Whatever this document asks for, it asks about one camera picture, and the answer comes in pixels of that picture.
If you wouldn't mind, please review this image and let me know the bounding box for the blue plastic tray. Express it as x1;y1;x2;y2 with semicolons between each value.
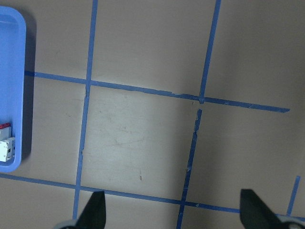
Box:
0;6;26;173

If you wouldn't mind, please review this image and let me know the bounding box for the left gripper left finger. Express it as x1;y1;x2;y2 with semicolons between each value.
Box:
71;191;106;229

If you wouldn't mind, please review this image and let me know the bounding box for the white circuit breaker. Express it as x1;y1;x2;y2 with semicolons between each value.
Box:
0;123;15;162

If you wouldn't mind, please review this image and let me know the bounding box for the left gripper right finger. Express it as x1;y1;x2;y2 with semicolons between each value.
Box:
240;189;286;229

